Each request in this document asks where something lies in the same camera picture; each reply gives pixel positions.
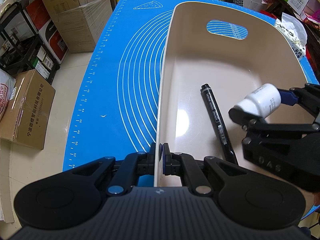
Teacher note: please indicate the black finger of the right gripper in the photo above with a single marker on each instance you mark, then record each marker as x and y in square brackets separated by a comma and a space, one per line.
[253, 122]
[306, 97]

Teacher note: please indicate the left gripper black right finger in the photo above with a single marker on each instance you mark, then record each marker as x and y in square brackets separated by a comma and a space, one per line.
[187, 169]

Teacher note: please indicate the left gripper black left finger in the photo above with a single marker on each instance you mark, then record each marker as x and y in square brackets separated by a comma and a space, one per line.
[137, 169]

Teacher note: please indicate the white pill bottle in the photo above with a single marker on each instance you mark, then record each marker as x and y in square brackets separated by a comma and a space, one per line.
[261, 102]

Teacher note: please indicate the black marker pen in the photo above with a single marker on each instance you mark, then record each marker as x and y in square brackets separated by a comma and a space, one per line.
[218, 124]

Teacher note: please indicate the beige plastic storage bin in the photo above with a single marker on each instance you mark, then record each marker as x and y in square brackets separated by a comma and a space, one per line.
[232, 51]

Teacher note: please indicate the blue silicone baking mat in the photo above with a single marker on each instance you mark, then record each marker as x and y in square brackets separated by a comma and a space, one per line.
[116, 111]

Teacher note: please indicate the white tissue pack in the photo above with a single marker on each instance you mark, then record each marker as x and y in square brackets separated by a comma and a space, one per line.
[294, 32]

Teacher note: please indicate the brown cardboard box on floor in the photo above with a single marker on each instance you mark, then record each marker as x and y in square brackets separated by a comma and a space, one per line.
[26, 117]

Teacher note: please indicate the black metal shelf rack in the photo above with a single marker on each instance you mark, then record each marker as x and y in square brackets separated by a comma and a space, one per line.
[22, 48]

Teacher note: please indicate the large stacked cardboard box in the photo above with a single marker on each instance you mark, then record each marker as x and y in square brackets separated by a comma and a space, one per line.
[79, 22]

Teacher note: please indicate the red white appliance box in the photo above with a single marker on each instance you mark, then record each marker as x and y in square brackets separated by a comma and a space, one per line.
[47, 30]

